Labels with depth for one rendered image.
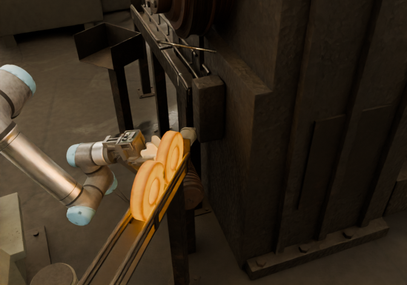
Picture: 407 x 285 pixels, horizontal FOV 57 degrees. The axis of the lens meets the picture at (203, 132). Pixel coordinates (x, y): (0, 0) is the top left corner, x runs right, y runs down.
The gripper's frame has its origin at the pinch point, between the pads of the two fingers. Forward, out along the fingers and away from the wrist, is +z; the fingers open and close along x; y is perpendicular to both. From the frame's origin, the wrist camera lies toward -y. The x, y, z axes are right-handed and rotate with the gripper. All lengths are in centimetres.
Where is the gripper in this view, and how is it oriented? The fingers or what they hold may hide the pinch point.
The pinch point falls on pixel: (169, 153)
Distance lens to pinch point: 110.6
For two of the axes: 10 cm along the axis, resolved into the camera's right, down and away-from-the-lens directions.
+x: 2.8, -5.8, 7.6
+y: -3.1, -8.1, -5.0
